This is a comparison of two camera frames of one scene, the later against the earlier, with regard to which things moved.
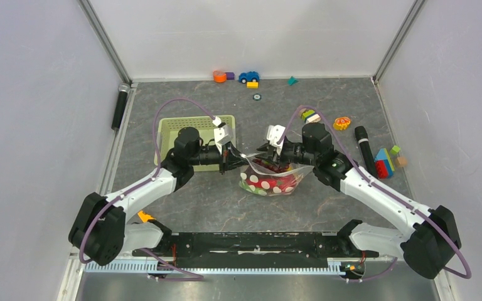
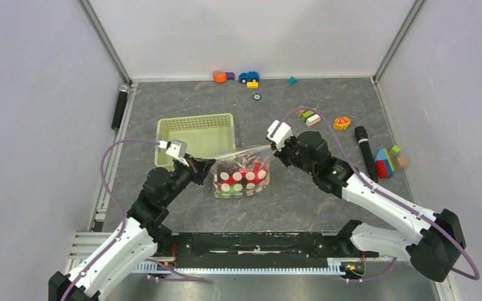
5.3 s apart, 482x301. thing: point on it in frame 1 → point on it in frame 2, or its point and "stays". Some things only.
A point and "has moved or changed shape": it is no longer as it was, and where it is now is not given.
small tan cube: [401, 162] stays
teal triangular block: [292, 81] stays
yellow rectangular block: [252, 84] stays
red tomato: [280, 182] → [256, 173]
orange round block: [219, 76] stays
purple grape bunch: [267, 165] has moved or changed shape
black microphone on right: [363, 140] stays
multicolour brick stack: [384, 167] stays
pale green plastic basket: [169, 129] stays
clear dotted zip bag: [260, 176] has moved or changed shape
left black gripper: [231, 158] → [198, 168]
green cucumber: [250, 188] → [231, 190]
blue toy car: [250, 76] stays
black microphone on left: [119, 106] stays
